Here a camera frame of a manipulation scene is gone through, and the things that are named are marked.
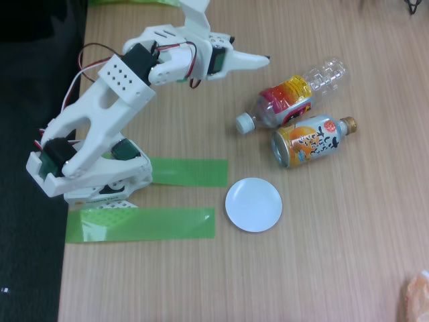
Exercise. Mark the clear plastic bottle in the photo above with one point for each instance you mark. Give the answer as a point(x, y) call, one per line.
point(291, 97)

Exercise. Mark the orange juice bottle can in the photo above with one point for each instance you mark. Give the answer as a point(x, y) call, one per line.
point(311, 141)

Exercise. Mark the green tape strip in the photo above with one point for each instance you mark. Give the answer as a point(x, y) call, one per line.
point(161, 224)
point(194, 172)
point(140, 2)

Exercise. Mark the small white round plate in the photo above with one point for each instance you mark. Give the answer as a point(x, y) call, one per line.
point(253, 204)

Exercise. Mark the orange translucent plastic bag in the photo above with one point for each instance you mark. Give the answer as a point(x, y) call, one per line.
point(419, 295)

